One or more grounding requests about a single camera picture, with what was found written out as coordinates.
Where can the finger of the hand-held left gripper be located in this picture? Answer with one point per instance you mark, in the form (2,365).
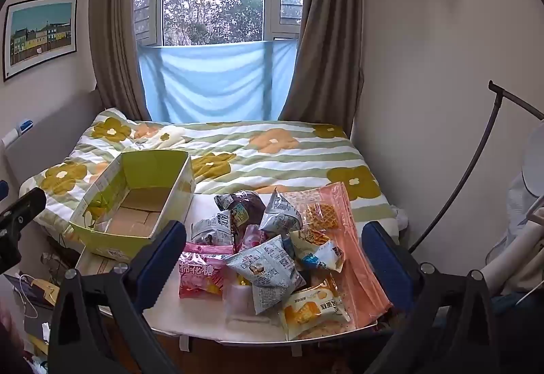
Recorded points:
(3,190)
(25,204)

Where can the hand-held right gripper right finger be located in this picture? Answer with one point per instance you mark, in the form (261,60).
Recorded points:
(384,263)

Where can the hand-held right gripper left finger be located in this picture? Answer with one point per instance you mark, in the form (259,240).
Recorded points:
(163,263)

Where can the pink marshmallow packet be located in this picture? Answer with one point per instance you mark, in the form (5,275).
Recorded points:
(202,274)

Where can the grey snack packet bold print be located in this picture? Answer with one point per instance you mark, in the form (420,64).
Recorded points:
(210,231)

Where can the green cardboard box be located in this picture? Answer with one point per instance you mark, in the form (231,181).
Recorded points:
(136,208)

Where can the cream and blue snack packet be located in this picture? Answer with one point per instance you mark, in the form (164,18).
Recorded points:
(318,252)

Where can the clear waffle packet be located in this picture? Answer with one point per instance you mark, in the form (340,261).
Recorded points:
(321,215)

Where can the white translucent snack packet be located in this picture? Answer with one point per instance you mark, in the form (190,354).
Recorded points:
(239,295)

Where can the yellow cake packet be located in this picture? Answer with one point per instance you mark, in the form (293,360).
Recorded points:
(312,310)

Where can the small pink strawberry packet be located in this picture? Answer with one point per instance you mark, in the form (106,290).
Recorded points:
(253,237)

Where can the dark brown snack packet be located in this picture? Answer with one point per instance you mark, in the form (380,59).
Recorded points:
(246,204)

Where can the grey triangular snack packet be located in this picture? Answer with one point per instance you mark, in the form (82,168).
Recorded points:
(265,267)

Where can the large grey snack packet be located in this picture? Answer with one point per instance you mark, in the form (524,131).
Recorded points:
(278,216)

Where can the pink floral towel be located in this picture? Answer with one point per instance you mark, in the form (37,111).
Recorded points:
(361,272)

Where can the white plastic bag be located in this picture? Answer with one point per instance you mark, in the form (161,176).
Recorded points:
(399,218)

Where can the black curved stand rod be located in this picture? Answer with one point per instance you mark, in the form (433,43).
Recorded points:
(480,153)

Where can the floral striped blanket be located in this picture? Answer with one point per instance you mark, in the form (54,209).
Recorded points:
(263,153)

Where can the framed picture of houses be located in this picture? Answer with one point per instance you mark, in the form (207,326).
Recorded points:
(40,36)

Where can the brown curtain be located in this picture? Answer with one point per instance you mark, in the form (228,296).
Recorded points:
(114,38)
(331,38)

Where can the light blue cloth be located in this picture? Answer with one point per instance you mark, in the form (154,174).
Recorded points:
(216,80)

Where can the white and blue wall holder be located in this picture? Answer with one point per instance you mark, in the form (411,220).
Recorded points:
(19,130)

